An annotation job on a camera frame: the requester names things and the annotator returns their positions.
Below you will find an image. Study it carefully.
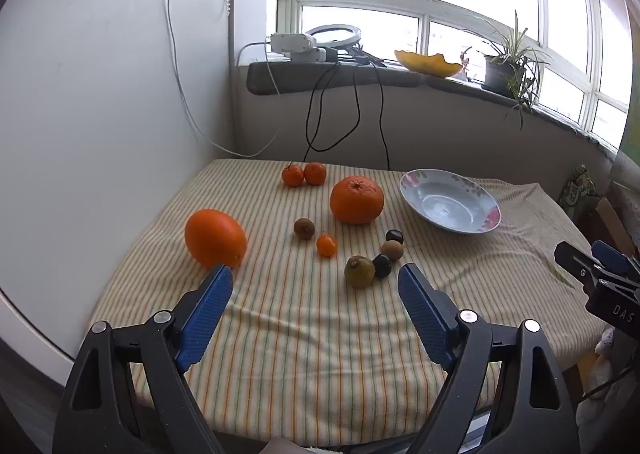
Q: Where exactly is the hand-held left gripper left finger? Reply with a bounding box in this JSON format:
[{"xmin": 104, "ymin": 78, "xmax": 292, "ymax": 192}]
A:
[{"xmin": 52, "ymin": 264, "xmax": 234, "ymax": 454}]

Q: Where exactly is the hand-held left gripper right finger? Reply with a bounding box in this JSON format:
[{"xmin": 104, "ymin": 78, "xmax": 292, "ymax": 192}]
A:
[{"xmin": 397, "ymin": 263, "xmax": 581, "ymax": 454}]

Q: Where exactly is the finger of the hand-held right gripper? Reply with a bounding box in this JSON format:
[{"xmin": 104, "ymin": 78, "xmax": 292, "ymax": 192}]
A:
[
  {"xmin": 554, "ymin": 241, "xmax": 640, "ymax": 293},
  {"xmin": 592, "ymin": 240, "xmax": 640, "ymax": 281}
]

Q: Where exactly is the large smooth orange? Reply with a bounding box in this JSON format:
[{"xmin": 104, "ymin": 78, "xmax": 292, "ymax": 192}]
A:
[{"xmin": 184, "ymin": 209, "xmax": 249, "ymax": 270}]

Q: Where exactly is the greenish brown round fruit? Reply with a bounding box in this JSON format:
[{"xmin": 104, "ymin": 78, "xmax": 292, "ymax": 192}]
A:
[{"xmin": 344, "ymin": 255, "xmax": 376, "ymax": 289}]

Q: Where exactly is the floral rimmed white bowl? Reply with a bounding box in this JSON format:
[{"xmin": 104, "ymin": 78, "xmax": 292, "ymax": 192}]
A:
[{"xmin": 399, "ymin": 169, "xmax": 502, "ymax": 235}]

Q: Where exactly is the large wrinkled orange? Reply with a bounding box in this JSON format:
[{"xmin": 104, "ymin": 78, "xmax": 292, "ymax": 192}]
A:
[{"xmin": 329, "ymin": 175, "xmax": 385, "ymax": 225}]

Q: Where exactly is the cardboard box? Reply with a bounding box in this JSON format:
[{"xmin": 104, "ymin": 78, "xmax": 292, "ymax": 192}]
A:
[{"xmin": 595, "ymin": 197, "xmax": 640, "ymax": 246}]

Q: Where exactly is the white fabric bundle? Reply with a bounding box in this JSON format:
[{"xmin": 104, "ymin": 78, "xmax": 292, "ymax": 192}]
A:
[{"xmin": 575, "ymin": 327, "xmax": 632, "ymax": 435}]

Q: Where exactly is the white patterned cloth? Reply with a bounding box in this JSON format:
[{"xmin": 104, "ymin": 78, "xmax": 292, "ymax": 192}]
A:
[{"xmin": 606, "ymin": 159, "xmax": 640, "ymax": 215}]

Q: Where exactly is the green patterned bag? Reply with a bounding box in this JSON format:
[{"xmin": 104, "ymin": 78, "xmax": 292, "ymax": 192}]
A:
[{"xmin": 559, "ymin": 164, "xmax": 599, "ymax": 211}]

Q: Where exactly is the striped cloth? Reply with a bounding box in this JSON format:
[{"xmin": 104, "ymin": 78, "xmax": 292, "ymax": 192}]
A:
[{"xmin": 90, "ymin": 158, "xmax": 608, "ymax": 447}]

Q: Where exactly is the mandarin with stem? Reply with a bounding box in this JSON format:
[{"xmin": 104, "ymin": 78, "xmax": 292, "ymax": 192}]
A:
[{"xmin": 281, "ymin": 162, "xmax": 305, "ymax": 188}]

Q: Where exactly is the stemless mandarin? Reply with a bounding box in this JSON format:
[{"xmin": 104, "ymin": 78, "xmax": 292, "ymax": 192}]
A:
[{"xmin": 303, "ymin": 162, "xmax": 328, "ymax": 186}]

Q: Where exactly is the potted spider plant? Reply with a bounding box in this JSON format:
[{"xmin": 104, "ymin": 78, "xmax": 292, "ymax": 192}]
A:
[{"xmin": 462, "ymin": 9, "xmax": 553, "ymax": 130}]

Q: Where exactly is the white refrigerator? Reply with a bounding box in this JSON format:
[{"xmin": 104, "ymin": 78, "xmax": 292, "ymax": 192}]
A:
[{"xmin": 0, "ymin": 0, "xmax": 236, "ymax": 375}]

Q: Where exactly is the yellow dish on sill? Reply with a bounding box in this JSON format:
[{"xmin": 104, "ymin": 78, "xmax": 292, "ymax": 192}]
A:
[{"xmin": 394, "ymin": 50, "xmax": 464, "ymax": 79}]

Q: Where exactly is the grey windowsill pad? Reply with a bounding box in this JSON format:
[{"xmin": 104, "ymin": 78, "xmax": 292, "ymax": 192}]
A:
[{"xmin": 246, "ymin": 60, "xmax": 426, "ymax": 96}]

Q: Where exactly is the black stand clamp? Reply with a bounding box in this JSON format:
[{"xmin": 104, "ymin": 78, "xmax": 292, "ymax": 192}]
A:
[{"xmin": 340, "ymin": 47, "xmax": 390, "ymax": 68}]

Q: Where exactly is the white adapter box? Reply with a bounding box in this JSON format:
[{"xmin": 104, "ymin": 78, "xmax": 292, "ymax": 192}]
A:
[{"xmin": 290, "ymin": 47, "xmax": 339, "ymax": 64}]

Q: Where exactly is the white power strip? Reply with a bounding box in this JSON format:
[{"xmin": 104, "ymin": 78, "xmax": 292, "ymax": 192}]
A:
[{"xmin": 265, "ymin": 33, "xmax": 317, "ymax": 55}]

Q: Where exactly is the green wall map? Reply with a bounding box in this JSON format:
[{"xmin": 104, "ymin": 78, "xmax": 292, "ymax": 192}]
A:
[{"xmin": 617, "ymin": 121, "xmax": 640, "ymax": 171}]

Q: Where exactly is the straight black cable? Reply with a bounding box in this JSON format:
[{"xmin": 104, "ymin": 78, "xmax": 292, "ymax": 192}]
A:
[{"xmin": 375, "ymin": 65, "xmax": 392, "ymax": 171}]

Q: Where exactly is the looped black cable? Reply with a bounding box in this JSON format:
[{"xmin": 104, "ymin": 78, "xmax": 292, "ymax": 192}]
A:
[{"xmin": 301, "ymin": 62, "xmax": 362, "ymax": 164}]

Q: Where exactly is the long white cable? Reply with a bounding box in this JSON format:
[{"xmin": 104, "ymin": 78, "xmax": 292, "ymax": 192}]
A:
[{"xmin": 167, "ymin": 0, "xmax": 281, "ymax": 157}]

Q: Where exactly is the short white cable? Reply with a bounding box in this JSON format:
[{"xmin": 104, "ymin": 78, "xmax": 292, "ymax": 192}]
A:
[{"xmin": 235, "ymin": 41, "xmax": 271, "ymax": 66}]

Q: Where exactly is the ring light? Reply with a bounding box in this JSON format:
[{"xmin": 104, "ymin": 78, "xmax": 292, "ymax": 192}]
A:
[{"xmin": 304, "ymin": 24, "xmax": 362, "ymax": 49}]

